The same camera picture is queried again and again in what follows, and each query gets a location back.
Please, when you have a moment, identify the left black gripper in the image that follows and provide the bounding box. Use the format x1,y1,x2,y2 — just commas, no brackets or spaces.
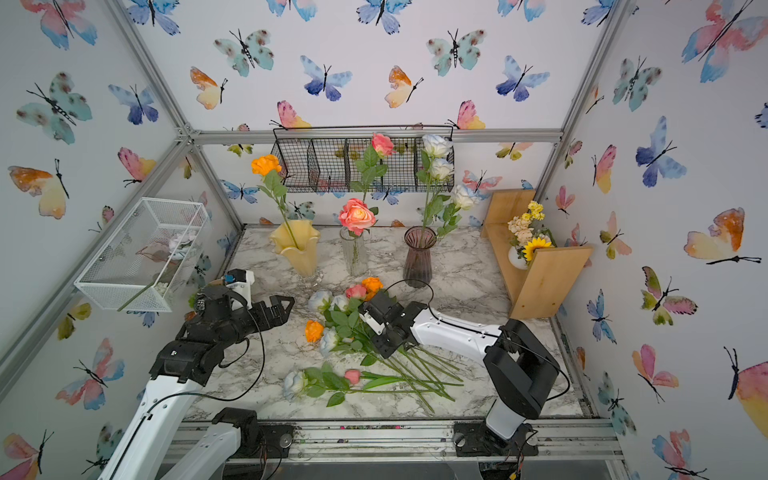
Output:
216,294,294,349

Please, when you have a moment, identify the pink rose pile top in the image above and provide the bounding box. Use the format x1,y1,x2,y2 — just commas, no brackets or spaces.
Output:
338,198,377,235

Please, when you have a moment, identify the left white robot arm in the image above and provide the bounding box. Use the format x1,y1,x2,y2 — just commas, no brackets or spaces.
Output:
100,285,295,479

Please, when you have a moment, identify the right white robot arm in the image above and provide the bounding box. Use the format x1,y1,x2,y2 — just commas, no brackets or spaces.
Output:
358,291,566,457

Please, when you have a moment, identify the orange rose pile top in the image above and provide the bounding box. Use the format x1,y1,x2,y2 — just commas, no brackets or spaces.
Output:
361,277,383,295

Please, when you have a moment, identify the purple ribbed glass vase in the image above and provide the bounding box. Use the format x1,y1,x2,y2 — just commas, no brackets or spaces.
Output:
403,226,437,289

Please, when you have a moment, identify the pink rose lower small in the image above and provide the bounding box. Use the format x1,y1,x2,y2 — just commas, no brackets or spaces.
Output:
344,369,361,385

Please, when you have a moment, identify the clear ribbed glass vase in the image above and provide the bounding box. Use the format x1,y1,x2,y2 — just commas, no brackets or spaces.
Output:
340,227,368,277

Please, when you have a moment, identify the yellow wavy glass vase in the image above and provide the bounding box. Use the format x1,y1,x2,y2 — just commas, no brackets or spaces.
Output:
269,219,321,278

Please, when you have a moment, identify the wooden corner shelf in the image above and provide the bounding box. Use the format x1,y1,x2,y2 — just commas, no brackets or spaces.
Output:
481,189,593,320

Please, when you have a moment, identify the sunflower bouquet in white vase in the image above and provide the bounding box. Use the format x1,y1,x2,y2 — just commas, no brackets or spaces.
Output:
507,201,557,270

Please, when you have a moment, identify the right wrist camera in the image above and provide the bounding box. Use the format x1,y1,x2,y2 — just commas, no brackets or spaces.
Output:
359,307,385,335

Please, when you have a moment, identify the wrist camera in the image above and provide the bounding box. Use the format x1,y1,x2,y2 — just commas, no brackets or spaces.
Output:
359,307,385,335
224,269,255,310

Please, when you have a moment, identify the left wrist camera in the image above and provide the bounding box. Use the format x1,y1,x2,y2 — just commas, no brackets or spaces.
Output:
224,269,255,310

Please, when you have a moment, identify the white mesh wall basket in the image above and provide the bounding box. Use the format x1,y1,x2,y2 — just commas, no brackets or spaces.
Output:
74,197,209,313

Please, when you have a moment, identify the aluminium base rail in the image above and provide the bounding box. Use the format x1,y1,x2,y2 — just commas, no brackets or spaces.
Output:
173,418,625,464

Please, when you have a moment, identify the black wire wall basket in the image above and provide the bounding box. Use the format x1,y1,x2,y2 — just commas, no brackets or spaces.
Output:
272,124,455,193

